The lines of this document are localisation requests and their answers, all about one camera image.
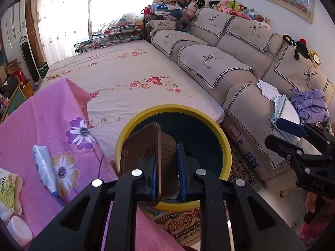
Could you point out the blue star print bag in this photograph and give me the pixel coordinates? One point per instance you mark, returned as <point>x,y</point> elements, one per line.
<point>163,10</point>

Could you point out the yellow round trash bin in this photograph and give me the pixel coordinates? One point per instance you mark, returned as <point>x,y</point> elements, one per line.
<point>209,141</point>

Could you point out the green snack box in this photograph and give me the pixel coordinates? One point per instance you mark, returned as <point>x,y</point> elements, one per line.
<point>7,188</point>

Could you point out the lion plush toy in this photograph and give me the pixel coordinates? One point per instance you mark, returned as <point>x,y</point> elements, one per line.
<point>314,58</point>

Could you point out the bed with floral sheet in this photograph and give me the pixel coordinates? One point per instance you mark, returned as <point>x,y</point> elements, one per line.
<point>117,62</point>

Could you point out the person's right hand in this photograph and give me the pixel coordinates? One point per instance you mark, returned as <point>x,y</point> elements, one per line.
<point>312,202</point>

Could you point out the clutter of books and toys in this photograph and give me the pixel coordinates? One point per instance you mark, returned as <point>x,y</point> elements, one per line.
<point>123,28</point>

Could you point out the pile of plush toys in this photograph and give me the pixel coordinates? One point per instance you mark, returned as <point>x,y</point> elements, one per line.
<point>230,6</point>

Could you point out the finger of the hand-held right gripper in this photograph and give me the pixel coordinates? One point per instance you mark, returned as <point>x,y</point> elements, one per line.
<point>289,126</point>
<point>282,145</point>

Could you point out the grey neck pillow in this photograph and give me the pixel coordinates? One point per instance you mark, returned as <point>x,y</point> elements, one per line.
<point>183,24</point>

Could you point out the purple clothing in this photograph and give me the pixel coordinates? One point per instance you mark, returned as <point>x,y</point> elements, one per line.
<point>308,102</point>

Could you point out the teal yellow television stand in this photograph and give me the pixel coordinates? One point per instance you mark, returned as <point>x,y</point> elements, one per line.
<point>11,104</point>

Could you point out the sheer floral curtain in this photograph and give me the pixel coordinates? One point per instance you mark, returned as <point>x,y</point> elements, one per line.
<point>65,13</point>

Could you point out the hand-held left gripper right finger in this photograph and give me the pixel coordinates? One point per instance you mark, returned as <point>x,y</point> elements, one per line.
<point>181,167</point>

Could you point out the black yellow plush toy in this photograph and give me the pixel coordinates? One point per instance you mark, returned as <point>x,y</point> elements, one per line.
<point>295,45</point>

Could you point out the white squeeze tube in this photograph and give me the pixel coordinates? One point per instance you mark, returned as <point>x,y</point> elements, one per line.
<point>43,162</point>

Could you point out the white papers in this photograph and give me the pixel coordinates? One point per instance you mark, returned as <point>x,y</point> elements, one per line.
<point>267,89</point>

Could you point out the white round plastic jar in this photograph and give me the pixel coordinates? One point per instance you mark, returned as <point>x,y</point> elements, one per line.
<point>19,230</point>

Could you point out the person's pink clothing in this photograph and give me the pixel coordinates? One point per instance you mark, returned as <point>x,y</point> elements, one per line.
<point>312,231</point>

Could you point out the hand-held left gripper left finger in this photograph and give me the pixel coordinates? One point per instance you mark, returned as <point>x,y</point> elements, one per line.
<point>154,183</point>

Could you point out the beige sofa with covers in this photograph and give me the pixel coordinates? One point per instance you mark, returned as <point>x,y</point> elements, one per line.
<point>235,44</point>

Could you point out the white tower fan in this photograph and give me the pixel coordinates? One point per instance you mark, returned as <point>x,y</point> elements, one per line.
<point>30,60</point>

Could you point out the brown plastic food container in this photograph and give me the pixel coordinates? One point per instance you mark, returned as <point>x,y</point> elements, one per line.
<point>138,151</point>

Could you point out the pink floral tablecloth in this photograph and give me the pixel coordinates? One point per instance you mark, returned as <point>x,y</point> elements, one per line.
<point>39,115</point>

